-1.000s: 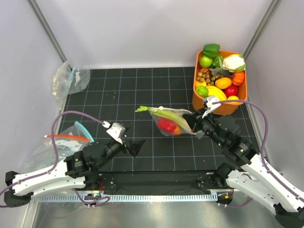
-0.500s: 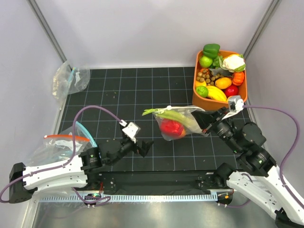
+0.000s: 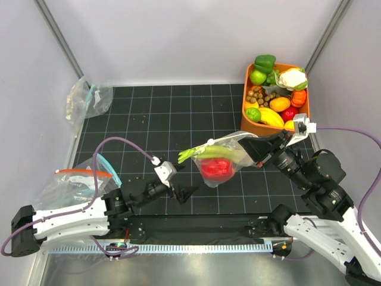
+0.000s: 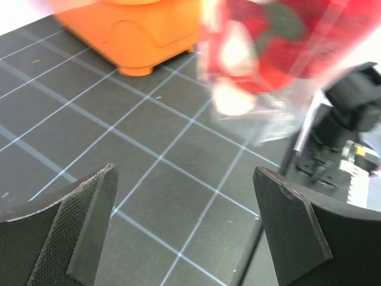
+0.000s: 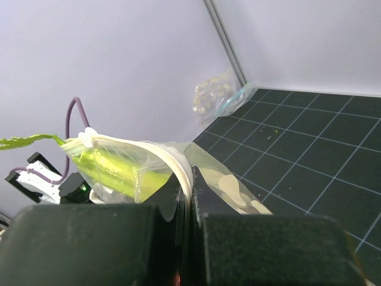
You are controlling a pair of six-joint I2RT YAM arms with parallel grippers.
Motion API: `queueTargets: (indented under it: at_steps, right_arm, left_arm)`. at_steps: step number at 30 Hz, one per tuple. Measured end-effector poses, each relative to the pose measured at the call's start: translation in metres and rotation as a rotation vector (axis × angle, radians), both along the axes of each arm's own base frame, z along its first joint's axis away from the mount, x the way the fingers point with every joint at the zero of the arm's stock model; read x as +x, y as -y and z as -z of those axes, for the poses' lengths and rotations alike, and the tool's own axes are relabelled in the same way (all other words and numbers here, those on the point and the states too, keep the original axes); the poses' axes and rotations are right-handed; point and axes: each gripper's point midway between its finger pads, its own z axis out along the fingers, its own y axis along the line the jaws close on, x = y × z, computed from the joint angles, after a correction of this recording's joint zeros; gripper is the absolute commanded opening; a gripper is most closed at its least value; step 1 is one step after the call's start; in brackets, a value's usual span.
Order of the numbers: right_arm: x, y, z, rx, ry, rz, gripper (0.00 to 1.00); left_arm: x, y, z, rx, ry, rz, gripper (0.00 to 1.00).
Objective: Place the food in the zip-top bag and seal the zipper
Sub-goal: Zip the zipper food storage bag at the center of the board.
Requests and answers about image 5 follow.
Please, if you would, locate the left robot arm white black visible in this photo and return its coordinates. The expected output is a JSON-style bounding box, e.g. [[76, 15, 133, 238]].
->
[[5, 152, 91, 204]]

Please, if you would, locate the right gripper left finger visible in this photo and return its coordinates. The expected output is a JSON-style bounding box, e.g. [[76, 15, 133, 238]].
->
[[1, 175, 185, 285]]

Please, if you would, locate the green celery stalk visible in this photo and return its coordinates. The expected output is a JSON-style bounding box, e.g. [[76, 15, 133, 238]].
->
[[1, 134, 170, 202]]

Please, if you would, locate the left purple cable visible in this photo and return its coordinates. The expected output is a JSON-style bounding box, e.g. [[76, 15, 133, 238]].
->
[[8, 97, 92, 185]]

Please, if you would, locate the clear bag blue zipper back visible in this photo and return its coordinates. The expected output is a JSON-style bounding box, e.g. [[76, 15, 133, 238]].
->
[[192, 69, 258, 123]]

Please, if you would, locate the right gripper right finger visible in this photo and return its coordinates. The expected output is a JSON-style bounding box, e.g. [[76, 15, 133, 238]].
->
[[181, 167, 365, 285]]

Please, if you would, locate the clear polka dot zip bag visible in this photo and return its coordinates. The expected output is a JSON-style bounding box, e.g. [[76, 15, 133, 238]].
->
[[65, 128, 271, 215]]

